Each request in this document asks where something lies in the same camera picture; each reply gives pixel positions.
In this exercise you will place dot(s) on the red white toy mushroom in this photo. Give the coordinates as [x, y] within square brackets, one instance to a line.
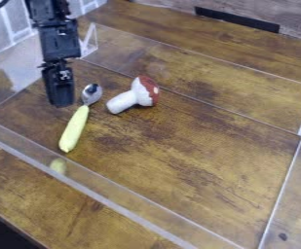
[143, 93]

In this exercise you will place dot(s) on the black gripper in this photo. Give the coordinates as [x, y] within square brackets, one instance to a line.
[59, 44]

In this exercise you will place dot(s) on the clear acrylic enclosure wall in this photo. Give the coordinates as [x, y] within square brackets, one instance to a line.
[197, 173]

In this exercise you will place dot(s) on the black strip on table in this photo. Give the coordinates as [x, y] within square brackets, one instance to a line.
[249, 22]

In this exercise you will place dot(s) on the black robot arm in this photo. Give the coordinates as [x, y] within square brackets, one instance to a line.
[47, 10]

